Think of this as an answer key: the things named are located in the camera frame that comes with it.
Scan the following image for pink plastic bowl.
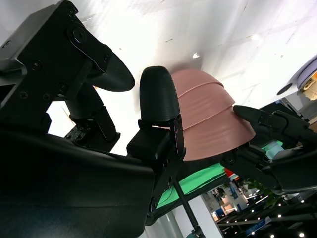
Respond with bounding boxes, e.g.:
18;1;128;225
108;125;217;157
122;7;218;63
180;105;257;162
170;69;225;99
177;83;236;130

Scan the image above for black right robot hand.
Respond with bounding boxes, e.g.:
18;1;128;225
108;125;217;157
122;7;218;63
0;0;187;238

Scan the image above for black round table grommet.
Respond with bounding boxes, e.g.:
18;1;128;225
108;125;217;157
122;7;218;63
276;83;293;96

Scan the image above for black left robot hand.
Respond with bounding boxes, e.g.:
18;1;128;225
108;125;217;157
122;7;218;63
219;105;317;197

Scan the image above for black backdrop stand pole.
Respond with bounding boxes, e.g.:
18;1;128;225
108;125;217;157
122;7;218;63
172;178;207;238

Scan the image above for green leafy plant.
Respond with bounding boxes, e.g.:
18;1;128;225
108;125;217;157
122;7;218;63
241;179;282;210

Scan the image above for green cloth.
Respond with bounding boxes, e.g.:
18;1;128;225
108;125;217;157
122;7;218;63
156;140;284;210

